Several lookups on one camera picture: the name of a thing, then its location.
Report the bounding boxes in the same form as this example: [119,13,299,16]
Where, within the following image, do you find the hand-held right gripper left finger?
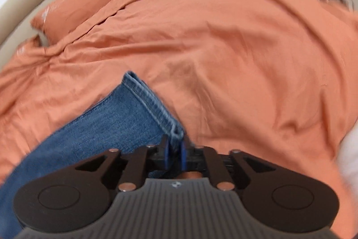
[75,135,172,193]

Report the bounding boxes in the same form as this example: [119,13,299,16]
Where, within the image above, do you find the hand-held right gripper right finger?
[180,142,277,192]

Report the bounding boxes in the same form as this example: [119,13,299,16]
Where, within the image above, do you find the blue denim pants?
[0,71,185,239]

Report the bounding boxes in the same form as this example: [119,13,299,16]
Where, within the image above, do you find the orange duvet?
[0,0,358,187]

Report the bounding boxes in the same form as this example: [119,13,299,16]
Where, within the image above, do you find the white cloth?
[336,121,358,196]

